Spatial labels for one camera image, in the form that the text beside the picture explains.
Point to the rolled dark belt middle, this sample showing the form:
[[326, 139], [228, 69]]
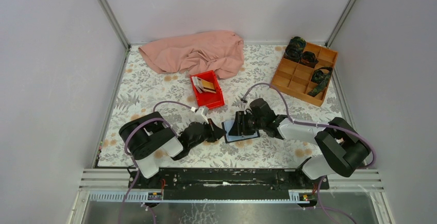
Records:
[[308, 59]]

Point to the pink cloth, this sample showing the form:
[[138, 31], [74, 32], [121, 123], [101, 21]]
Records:
[[219, 51]]

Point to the rolled dark belt top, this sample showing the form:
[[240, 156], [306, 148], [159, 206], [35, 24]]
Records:
[[295, 49]]

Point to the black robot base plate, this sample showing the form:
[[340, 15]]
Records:
[[226, 183]]

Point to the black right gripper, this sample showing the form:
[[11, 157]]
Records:
[[237, 129]]

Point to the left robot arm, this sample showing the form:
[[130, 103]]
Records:
[[147, 134]]

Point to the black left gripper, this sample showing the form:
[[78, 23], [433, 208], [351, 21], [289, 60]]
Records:
[[215, 133]]

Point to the wooden compartment tray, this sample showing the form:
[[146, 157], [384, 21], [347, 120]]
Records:
[[305, 83]]

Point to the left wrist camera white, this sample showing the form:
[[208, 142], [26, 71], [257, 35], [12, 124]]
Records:
[[200, 114]]

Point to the stack of cards in bin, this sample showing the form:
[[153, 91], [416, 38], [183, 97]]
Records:
[[197, 84]]

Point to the red plastic bin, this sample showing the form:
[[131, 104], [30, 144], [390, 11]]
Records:
[[209, 99]]

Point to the rolled dark belt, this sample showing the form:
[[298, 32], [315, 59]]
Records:
[[295, 49], [308, 59]]

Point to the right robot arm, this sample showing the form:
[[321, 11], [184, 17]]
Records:
[[342, 152]]

